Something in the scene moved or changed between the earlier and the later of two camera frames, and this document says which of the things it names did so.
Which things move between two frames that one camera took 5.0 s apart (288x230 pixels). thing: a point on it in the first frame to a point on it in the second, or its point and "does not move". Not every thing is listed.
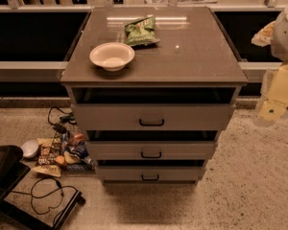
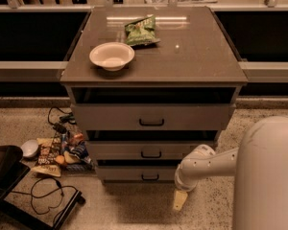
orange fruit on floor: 60,159 does not move
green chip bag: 141,33 does not move
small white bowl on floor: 30,148 does not move
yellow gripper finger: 269,112 to 180,198
